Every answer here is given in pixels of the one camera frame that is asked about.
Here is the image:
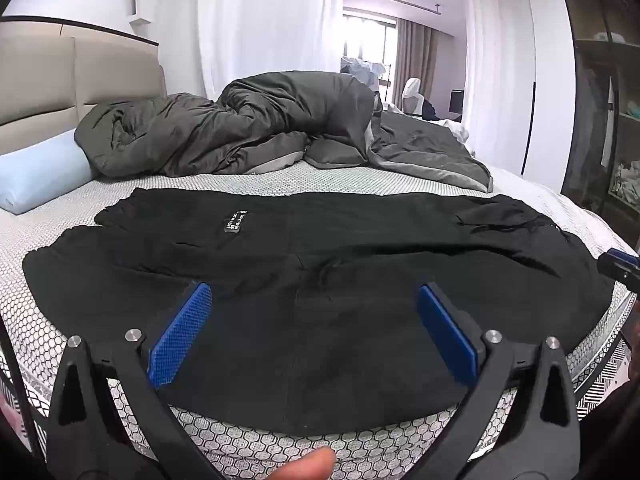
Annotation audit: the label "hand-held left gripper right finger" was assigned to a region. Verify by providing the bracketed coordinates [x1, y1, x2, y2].
[416, 281, 582, 480]

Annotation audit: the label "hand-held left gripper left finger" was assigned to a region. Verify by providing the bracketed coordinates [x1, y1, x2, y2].
[44, 280, 214, 480]

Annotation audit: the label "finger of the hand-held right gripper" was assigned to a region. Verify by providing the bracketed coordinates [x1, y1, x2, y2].
[596, 247, 640, 293]

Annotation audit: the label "black pants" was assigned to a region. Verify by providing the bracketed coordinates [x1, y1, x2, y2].
[22, 187, 616, 438]

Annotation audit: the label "person's left hand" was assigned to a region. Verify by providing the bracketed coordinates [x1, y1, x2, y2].
[291, 447, 337, 480]

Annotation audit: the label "crumpled pale cloth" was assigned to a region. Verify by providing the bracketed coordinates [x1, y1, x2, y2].
[614, 160, 640, 206]

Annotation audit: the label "white honeycomb patterned mattress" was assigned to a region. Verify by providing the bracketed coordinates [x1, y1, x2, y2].
[0, 160, 640, 480]

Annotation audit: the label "dark glass wardrobe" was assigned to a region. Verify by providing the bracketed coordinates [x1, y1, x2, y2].
[560, 0, 640, 256]

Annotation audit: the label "white wardrobe door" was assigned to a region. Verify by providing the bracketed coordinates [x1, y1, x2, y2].
[520, 0, 576, 196]

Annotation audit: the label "light blue pillow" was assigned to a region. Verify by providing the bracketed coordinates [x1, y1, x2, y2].
[0, 129, 101, 216]

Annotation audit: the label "grey duvet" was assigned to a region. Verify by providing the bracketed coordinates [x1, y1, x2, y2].
[75, 71, 495, 193]

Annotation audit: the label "white sheer curtain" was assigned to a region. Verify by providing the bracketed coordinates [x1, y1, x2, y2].
[462, 0, 538, 161]
[197, 0, 346, 101]

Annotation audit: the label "chair with white cloth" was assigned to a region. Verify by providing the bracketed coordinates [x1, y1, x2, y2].
[402, 77, 425, 113]

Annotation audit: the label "brown curtain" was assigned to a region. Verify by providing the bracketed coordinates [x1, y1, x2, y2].
[397, 17, 441, 111]

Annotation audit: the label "clothes rack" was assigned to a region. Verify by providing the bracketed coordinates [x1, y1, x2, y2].
[340, 55, 391, 103]

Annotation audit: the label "beige padded headboard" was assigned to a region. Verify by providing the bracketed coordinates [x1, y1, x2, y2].
[0, 16, 168, 156]

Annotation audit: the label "ceiling curtain rail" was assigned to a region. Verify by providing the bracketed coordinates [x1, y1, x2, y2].
[344, 2, 443, 14]

